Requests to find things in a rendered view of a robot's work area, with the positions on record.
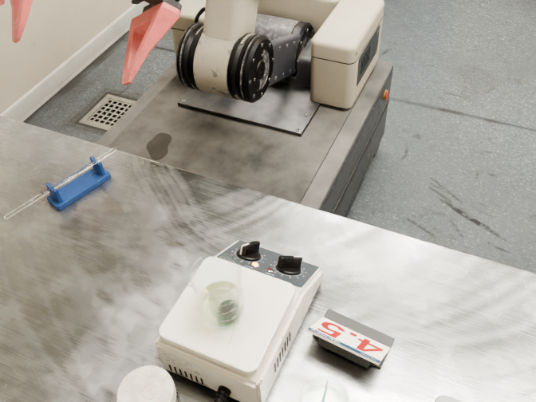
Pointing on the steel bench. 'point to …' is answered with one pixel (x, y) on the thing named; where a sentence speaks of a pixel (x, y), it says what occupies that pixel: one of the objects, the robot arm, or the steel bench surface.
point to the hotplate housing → (250, 390)
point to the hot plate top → (256, 321)
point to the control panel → (269, 259)
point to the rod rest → (79, 187)
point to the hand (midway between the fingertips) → (76, 54)
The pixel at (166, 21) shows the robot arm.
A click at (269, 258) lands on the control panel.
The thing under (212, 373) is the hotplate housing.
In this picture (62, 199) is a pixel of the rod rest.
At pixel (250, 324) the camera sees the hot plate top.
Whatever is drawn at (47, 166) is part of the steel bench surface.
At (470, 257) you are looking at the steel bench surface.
